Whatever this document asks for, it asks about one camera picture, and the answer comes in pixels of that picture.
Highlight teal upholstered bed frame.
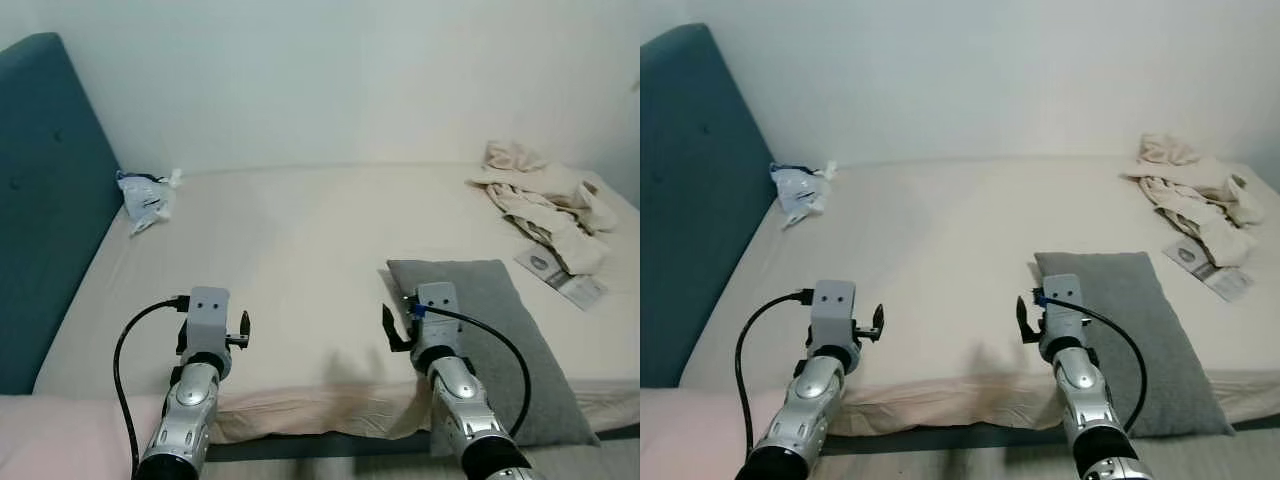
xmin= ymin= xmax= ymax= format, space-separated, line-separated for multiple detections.
xmin=0 ymin=32 xmax=641 ymax=464
xmin=640 ymin=24 xmax=1280 ymax=456

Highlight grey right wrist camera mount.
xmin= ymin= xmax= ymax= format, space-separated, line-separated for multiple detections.
xmin=1040 ymin=274 xmax=1087 ymax=342
xmin=415 ymin=282 xmax=460 ymax=347

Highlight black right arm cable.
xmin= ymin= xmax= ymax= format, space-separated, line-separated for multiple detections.
xmin=1032 ymin=288 xmax=1149 ymax=434
xmin=404 ymin=296 xmax=532 ymax=438

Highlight crumpled clear plastic bag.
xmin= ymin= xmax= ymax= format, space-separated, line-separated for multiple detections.
xmin=115 ymin=167 xmax=184 ymax=237
xmin=769 ymin=160 xmax=837 ymax=230

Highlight white printed flat packet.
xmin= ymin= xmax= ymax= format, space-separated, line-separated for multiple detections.
xmin=1162 ymin=237 xmax=1255 ymax=303
xmin=514 ymin=245 xmax=609 ymax=312

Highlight cream bed sheet mattress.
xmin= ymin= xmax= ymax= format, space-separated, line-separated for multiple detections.
xmin=32 ymin=163 xmax=641 ymax=444
xmin=678 ymin=155 xmax=1280 ymax=438

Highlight crumpled beige clothes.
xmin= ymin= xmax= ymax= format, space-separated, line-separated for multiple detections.
xmin=466 ymin=140 xmax=619 ymax=277
xmin=1120 ymin=132 xmax=1267 ymax=269

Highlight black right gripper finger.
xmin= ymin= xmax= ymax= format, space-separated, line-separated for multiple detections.
xmin=381 ymin=304 xmax=412 ymax=353
xmin=1015 ymin=297 xmax=1042 ymax=347

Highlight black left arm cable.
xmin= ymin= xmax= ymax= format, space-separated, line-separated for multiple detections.
xmin=112 ymin=294 xmax=192 ymax=473
xmin=734 ymin=287 xmax=815 ymax=473

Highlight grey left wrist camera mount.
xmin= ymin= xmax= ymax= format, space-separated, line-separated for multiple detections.
xmin=187 ymin=287 xmax=232 ymax=353
xmin=809 ymin=280 xmax=858 ymax=349

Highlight grey pillow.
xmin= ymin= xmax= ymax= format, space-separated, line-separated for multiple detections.
xmin=386 ymin=259 xmax=602 ymax=457
xmin=1033 ymin=251 xmax=1237 ymax=440

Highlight pink blanket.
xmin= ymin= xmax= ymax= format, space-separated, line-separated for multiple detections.
xmin=640 ymin=387 xmax=801 ymax=480
xmin=0 ymin=393 xmax=169 ymax=480

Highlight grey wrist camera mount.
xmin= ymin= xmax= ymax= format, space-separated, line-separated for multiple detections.
xmin=187 ymin=287 xmax=232 ymax=353
xmin=809 ymin=280 xmax=858 ymax=349
xmin=1040 ymin=274 xmax=1087 ymax=342
xmin=415 ymin=282 xmax=460 ymax=347

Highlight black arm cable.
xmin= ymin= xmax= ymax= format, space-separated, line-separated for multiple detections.
xmin=734 ymin=287 xmax=815 ymax=473
xmin=112 ymin=294 xmax=192 ymax=473
xmin=404 ymin=296 xmax=532 ymax=438
xmin=1032 ymin=288 xmax=1149 ymax=434

